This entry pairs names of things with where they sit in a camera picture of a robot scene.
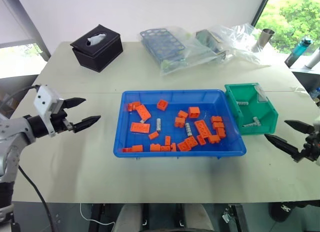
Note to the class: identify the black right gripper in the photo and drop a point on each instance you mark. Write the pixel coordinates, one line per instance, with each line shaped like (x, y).
(311, 145)

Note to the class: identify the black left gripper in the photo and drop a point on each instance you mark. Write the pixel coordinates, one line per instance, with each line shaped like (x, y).
(60, 120)

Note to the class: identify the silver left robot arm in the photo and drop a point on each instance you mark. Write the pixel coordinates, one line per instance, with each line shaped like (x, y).
(15, 132)

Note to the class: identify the black tissue box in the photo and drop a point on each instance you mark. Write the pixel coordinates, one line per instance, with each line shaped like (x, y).
(100, 53)

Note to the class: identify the green plastic bin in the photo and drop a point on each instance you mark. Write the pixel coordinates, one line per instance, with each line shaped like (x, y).
(250, 112)

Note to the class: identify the clear label card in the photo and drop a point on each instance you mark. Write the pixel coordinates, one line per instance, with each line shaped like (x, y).
(261, 96)

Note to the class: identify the small orange block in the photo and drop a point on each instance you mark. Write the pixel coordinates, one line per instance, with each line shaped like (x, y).
(201, 140)
(179, 122)
(132, 107)
(155, 147)
(165, 148)
(173, 147)
(221, 132)
(167, 140)
(182, 114)
(218, 125)
(216, 119)
(214, 139)
(137, 148)
(153, 135)
(127, 150)

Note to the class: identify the flat orange block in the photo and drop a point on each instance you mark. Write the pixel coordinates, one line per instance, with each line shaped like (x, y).
(140, 127)
(187, 144)

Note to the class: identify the long orange block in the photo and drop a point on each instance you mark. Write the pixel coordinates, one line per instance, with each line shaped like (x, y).
(144, 112)
(202, 129)

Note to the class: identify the blue plastic tray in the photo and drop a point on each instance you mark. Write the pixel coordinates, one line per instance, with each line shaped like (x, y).
(140, 139)

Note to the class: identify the white tissue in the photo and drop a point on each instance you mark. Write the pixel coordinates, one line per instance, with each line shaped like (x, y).
(96, 38)

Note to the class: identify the black rounded shape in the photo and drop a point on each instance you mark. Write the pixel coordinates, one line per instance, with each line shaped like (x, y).
(283, 211)

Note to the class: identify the grey bottle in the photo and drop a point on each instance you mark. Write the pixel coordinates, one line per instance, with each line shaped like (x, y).
(313, 58)

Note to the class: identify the orange square block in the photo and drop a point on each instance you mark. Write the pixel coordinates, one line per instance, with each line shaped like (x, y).
(194, 112)
(162, 105)

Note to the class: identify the blue water bottle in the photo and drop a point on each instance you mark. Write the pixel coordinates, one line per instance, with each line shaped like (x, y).
(298, 52)

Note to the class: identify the metal cup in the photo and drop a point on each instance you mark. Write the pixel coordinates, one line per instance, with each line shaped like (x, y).
(262, 40)

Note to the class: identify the metal clamp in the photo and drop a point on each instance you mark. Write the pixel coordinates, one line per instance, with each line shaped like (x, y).
(232, 217)

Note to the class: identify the crumpled clear plastic bag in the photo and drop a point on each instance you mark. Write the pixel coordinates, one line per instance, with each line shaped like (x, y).
(242, 42)

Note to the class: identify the blue test tube rack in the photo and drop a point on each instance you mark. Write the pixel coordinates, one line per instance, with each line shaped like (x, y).
(163, 45)

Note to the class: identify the grey rounded shape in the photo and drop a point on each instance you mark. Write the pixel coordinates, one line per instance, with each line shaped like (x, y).
(165, 218)

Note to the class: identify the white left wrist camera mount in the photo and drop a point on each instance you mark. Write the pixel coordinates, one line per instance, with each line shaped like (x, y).
(46, 102)

